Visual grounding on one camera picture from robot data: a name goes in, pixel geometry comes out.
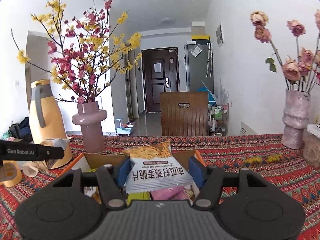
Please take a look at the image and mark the pumpkin seed crisp snack packet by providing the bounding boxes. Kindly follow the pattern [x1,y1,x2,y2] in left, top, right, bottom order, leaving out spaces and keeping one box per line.
[123,141,193,194]

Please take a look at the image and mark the yellow ceramic mug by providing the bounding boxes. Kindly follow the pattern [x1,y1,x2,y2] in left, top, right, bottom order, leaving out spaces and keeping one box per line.
[1,161,22,187]

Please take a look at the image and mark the orange red cardboard snack box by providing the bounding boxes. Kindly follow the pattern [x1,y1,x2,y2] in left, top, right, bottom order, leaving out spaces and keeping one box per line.
[61,150,205,202]

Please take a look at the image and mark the patterned red tablecloth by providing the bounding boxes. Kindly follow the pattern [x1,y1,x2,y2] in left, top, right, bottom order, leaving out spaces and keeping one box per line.
[1,134,319,239]

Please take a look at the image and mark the fallen yellow flowers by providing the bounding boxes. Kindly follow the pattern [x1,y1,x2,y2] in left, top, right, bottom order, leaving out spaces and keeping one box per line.
[245,154,284,165]

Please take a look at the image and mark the pink snack packet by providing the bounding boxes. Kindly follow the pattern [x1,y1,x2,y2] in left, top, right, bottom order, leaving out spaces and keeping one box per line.
[150,186,184,200]

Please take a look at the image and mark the green snack packet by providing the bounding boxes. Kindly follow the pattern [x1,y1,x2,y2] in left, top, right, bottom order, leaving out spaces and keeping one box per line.
[126,192,151,206]

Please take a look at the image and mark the storage trolley with bottles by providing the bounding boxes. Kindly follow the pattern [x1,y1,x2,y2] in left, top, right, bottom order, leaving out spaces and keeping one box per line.
[208,103,229,136]

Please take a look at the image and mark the brown wooden chair back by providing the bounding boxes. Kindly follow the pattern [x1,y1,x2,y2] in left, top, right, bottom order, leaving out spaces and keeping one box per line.
[160,92,208,137]

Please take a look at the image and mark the textured pink tall vase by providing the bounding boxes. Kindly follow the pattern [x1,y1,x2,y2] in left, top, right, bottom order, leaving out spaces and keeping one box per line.
[281,90,311,150]

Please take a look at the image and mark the red and yellow blossom branches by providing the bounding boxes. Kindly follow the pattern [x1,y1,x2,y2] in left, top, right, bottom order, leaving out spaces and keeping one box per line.
[10,0,143,104]

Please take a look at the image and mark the dried pink roses bouquet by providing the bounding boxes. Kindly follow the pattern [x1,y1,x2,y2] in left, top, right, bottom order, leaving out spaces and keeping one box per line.
[249,9,320,93]

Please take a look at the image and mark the grey refrigerator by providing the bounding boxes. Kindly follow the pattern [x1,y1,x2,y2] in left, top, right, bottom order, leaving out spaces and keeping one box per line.
[184,43,214,92]

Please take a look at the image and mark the dark brown entrance door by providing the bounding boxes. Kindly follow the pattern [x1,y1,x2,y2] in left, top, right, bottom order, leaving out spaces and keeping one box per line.
[142,47,180,113]

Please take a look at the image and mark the yellow thermos jug grey handle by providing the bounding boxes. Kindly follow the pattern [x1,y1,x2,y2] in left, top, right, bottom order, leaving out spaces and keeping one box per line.
[28,79,73,170]

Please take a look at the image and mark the smooth pink ring vase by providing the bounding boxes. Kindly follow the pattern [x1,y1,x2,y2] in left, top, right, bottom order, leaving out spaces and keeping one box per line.
[72,101,107,153]

